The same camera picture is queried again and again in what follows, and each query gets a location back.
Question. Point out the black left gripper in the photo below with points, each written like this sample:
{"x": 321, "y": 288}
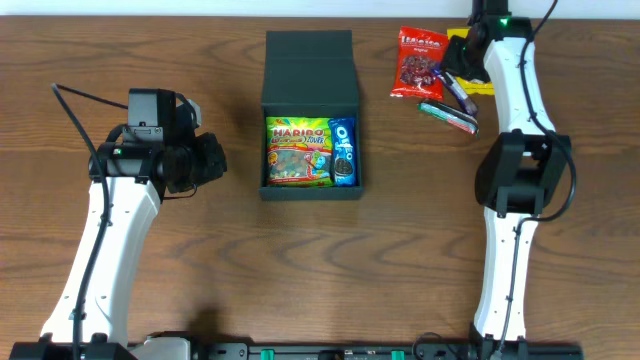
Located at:
{"x": 211, "y": 157}

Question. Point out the yellow snack bag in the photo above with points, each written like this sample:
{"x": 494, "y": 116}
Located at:
{"x": 475, "y": 86}

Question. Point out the dark green box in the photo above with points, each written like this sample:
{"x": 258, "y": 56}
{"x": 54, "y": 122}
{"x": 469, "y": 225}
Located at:
{"x": 310, "y": 74}

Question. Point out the blue Oreo pack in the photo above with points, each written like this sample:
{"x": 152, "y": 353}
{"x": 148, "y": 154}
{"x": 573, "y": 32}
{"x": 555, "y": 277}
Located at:
{"x": 344, "y": 152}

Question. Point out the purple chocolate bar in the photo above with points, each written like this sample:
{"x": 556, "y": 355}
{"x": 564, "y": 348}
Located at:
{"x": 461, "y": 96}

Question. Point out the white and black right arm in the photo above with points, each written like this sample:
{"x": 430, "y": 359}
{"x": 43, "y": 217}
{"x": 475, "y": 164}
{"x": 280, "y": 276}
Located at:
{"x": 519, "y": 175}

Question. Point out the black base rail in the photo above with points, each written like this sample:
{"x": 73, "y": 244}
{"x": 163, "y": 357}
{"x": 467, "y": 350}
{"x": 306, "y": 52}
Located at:
{"x": 350, "y": 352}

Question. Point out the Haribo gummy bag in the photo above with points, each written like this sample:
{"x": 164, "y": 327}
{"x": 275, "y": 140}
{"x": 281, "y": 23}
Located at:
{"x": 298, "y": 152}

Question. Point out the green red KitKat bar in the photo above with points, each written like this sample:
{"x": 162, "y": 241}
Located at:
{"x": 450, "y": 115}

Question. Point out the red candy bag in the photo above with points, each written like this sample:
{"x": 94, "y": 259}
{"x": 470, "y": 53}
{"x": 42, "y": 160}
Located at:
{"x": 420, "y": 53}

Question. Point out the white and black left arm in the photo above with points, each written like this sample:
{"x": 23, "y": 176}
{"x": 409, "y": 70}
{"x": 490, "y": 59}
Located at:
{"x": 155, "y": 156}

